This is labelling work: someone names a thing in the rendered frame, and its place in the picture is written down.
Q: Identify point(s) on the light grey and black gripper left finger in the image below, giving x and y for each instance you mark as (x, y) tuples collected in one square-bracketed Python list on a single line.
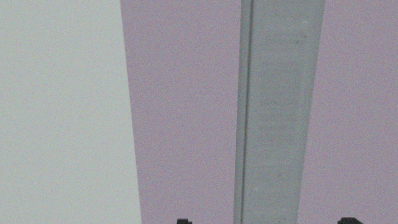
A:
[(183, 221)]

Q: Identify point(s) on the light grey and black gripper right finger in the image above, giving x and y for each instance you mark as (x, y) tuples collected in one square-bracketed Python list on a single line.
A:
[(349, 220)]

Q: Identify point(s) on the grey wall panel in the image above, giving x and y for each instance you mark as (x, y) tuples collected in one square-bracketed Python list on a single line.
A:
[(67, 151)]

